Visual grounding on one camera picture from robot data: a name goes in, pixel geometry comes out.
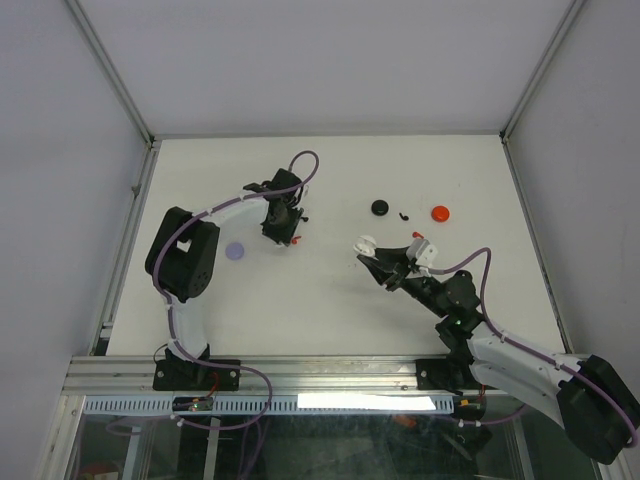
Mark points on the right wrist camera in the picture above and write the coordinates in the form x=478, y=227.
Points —
x=421, y=255

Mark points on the aluminium frame post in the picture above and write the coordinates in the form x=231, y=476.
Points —
x=90, y=35
x=556, y=41

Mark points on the slotted cable duct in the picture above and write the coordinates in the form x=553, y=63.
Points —
x=252, y=405

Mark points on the black earbud charging case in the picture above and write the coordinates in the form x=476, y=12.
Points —
x=379, y=207

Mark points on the aluminium mounting rail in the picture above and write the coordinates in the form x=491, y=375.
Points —
x=388, y=374

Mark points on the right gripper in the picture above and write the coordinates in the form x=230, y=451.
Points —
x=387, y=257

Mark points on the left aluminium frame post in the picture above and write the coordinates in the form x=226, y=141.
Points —
x=90, y=35

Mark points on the red earbud charging case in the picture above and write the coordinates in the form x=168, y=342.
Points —
x=440, y=214

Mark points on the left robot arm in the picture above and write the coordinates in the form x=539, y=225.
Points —
x=182, y=256

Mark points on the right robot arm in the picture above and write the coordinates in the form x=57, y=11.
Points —
x=586, y=397

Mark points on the right aluminium frame post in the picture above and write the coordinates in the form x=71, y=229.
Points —
x=556, y=41

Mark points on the white earbud charging case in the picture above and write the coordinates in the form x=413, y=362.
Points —
x=365, y=245

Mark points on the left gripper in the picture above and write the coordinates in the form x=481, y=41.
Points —
x=284, y=236

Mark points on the purple earbud charging case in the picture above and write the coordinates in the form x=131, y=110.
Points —
x=234, y=251

